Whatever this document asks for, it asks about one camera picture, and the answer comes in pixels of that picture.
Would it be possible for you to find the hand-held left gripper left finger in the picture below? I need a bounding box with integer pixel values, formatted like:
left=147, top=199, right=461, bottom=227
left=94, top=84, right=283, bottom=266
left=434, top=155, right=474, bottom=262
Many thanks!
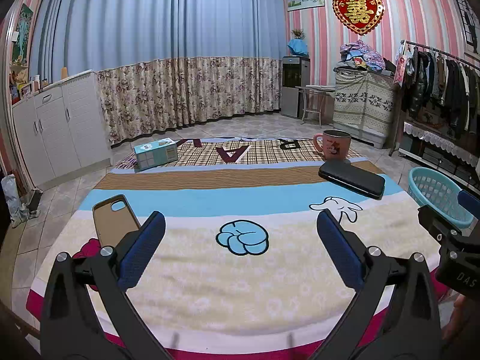
left=39, top=211, right=167, bottom=360

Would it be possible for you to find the white plastic bag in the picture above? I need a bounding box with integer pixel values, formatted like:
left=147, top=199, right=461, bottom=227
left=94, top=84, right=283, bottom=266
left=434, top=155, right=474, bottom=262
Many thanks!
left=2, top=176, right=31, bottom=227

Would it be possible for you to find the patterned cloth covered cabinet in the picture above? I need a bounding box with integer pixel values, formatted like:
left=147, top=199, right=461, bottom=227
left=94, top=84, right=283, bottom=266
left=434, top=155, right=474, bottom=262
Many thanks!
left=332, top=69, right=396, bottom=150

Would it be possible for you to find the blue cloth bundle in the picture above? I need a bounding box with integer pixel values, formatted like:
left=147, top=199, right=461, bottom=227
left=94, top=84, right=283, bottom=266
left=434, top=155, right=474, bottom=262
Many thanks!
left=287, top=38, right=310, bottom=56

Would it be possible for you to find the cartoon printed blanket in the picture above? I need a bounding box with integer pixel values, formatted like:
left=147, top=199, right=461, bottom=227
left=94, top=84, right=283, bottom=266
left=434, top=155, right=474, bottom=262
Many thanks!
left=26, top=159, right=451, bottom=360

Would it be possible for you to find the pile of folded clothes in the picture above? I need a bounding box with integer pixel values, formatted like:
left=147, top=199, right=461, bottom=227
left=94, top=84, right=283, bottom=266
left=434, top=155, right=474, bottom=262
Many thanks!
left=339, top=39, right=387, bottom=72

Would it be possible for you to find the plaid blanket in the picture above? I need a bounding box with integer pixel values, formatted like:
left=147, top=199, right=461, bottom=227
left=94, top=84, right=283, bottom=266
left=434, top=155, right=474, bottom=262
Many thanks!
left=114, top=138, right=370, bottom=169

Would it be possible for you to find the grey water dispenser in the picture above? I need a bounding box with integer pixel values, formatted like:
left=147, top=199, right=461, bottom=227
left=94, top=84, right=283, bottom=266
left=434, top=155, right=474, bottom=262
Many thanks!
left=280, top=56, right=311, bottom=119

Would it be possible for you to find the row of hanging clothes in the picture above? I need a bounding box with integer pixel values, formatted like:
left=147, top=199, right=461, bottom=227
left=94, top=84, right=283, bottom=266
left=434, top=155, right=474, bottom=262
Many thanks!
left=401, top=47, right=480, bottom=139

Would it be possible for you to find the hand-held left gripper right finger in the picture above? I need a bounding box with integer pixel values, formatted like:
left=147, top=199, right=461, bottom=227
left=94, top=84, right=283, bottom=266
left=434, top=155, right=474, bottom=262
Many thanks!
left=311, top=209, right=441, bottom=360

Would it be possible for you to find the red heart wall decoration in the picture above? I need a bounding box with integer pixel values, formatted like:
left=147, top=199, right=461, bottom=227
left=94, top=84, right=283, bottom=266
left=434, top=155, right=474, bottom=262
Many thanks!
left=332, top=0, right=386, bottom=36

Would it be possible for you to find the teal plastic basket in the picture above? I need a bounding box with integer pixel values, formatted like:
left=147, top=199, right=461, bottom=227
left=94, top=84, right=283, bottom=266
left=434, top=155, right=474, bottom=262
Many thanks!
left=408, top=167, right=474, bottom=229

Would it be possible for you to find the pink cartoon mug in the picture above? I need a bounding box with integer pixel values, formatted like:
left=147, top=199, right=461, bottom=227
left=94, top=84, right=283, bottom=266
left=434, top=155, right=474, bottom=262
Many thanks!
left=313, top=129, right=352, bottom=161

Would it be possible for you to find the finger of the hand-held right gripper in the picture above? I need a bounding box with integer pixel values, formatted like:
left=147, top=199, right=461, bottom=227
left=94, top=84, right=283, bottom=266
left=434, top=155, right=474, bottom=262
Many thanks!
left=457, top=190, right=480, bottom=216
left=418, top=204, right=480, bottom=242

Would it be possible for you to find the white cabinet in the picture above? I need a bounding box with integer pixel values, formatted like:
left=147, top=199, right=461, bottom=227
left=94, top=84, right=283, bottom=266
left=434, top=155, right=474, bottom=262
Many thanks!
left=11, top=69, right=113, bottom=190

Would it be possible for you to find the brown phone case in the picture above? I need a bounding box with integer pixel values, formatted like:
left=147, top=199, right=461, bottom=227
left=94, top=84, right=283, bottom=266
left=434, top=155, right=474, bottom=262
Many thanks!
left=92, top=194, right=142, bottom=248

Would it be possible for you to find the lace covered low cabinet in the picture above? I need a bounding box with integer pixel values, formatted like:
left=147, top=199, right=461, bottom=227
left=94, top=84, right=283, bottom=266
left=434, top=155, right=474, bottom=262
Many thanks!
left=403, top=120, right=480, bottom=181

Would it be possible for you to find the small folding table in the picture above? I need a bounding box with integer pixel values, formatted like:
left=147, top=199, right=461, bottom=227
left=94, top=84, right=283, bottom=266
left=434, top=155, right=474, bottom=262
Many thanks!
left=296, top=85, right=336, bottom=126

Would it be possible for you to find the metal clothes rack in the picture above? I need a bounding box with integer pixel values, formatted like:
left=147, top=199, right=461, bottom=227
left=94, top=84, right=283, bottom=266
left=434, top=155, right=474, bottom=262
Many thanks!
left=390, top=39, right=480, bottom=158

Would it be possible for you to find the person's right hand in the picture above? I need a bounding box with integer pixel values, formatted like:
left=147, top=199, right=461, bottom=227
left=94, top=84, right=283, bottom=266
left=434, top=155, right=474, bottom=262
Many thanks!
left=442, top=295, right=475, bottom=346

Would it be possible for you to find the teal tissue box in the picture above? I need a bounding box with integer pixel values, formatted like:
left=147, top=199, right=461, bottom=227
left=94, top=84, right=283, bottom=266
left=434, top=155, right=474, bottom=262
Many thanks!
left=133, top=137, right=179, bottom=173

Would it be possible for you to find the green wall poster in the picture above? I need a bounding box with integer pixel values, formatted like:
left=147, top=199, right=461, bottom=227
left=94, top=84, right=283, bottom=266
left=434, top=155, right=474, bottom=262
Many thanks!
left=12, top=3, right=34, bottom=64

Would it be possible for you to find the blue floral curtain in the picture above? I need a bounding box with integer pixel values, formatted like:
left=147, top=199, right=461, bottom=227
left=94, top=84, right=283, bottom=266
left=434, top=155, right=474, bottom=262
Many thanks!
left=35, top=0, right=286, bottom=145

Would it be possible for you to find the black flat case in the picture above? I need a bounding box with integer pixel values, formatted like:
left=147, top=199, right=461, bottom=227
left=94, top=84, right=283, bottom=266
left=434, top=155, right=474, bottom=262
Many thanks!
left=318, top=159, right=386, bottom=200

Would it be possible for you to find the pink hanging bag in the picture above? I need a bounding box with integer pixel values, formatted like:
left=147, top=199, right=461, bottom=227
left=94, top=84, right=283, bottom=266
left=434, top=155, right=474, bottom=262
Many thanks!
left=394, top=54, right=409, bottom=85

